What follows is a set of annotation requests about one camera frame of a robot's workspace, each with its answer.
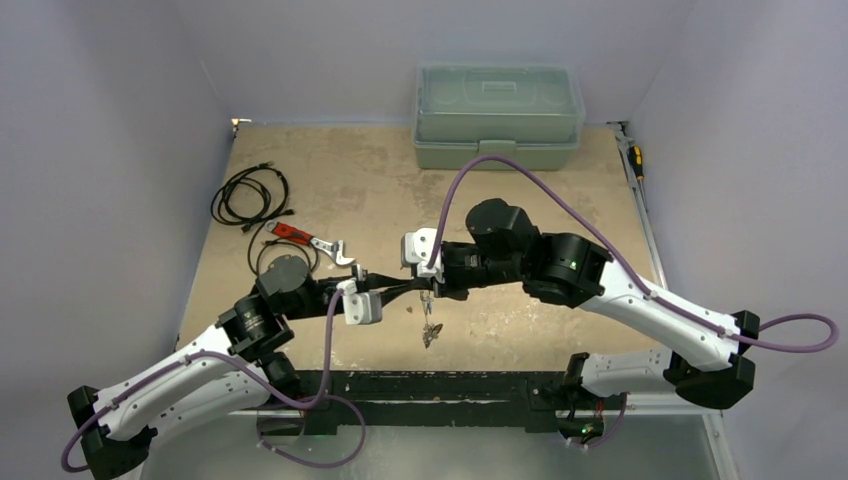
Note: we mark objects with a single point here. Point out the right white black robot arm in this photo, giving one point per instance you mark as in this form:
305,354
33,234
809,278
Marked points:
699,355

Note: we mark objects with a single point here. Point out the green plastic toolbox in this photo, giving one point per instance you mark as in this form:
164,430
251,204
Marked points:
532,114

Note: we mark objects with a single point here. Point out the keyring with keys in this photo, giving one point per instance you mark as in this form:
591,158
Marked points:
431,330

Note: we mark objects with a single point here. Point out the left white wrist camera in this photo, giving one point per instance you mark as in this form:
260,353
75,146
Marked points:
361,304

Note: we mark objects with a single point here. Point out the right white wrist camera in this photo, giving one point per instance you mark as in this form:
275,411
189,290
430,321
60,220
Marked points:
417,254

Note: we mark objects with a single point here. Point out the yellow black screwdriver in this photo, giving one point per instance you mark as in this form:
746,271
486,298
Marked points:
635,160

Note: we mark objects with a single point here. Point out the red handled adjustable wrench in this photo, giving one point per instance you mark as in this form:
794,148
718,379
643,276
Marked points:
334,250

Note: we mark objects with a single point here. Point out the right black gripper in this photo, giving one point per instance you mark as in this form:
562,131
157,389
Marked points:
433,279

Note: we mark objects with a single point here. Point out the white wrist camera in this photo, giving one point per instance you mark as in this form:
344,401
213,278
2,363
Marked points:
361,304
417,254

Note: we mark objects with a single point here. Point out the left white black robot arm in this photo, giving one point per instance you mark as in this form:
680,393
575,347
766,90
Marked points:
234,364

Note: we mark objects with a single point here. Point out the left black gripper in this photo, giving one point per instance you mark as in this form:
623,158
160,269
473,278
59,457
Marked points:
380,281

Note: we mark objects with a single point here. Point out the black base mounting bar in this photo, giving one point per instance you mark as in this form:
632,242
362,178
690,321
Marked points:
535,402

